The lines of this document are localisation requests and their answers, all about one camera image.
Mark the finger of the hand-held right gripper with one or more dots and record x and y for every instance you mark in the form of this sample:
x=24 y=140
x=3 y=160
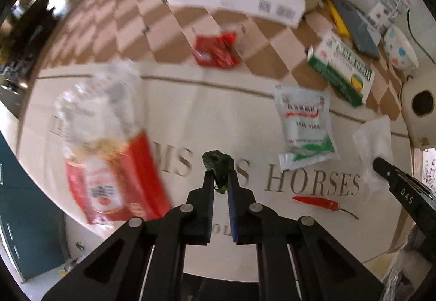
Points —
x=405 y=188

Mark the white and green sachet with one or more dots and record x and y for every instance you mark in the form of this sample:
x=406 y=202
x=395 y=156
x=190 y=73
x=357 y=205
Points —
x=305 y=123

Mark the white tissue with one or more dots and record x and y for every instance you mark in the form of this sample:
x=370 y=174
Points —
x=373 y=140

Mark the yellow stick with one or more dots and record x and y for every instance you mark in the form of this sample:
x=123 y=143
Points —
x=335 y=16

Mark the clear bag with red label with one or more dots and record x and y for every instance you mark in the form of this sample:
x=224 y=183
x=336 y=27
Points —
x=105 y=164

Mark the dark green vegetable piece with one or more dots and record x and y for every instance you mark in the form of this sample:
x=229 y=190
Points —
x=217 y=161

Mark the green and white medicine box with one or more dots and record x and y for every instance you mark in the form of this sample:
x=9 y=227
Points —
x=340 y=69

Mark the white appliance with black hole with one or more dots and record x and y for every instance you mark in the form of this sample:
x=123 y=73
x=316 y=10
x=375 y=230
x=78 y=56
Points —
x=414 y=123

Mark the blue cabinet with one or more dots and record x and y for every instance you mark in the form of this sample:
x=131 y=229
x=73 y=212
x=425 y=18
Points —
x=24 y=219

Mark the red chili pepper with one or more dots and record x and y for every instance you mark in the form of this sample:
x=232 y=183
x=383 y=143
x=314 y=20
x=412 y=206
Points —
x=316 y=202

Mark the white bowl with coloured dots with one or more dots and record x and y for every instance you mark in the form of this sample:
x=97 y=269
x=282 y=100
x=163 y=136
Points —
x=402 y=48

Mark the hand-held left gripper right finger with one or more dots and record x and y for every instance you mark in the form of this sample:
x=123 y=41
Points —
x=233 y=209

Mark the white printed carton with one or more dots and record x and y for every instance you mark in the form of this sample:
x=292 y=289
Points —
x=390 y=8

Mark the red crumpled packet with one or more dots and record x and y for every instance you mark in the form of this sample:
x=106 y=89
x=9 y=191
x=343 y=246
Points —
x=214 y=50

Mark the grey folder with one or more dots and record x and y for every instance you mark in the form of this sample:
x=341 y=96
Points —
x=345 y=11

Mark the checkered printed tablecloth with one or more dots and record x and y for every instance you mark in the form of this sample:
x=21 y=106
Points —
x=204 y=110

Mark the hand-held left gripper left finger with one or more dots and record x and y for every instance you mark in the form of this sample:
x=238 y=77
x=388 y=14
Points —
x=208 y=209

